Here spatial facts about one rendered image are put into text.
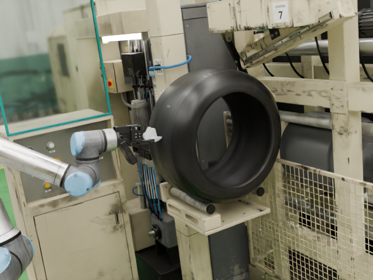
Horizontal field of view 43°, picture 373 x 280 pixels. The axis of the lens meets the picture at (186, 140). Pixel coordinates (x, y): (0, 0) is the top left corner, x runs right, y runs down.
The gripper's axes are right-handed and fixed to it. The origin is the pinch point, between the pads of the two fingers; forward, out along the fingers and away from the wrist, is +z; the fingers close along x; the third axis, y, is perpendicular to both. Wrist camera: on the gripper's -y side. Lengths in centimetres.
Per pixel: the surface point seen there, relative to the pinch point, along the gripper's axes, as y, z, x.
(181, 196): -31.9, 18.3, 14.5
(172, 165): -10.6, 2.6, -6.4
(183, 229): -56, 29, 32
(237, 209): -39, 42, 2
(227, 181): -27, 42, 11
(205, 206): -31.2, 18.6, -6.3
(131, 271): -90, 12, 65
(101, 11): 82, 110, 352
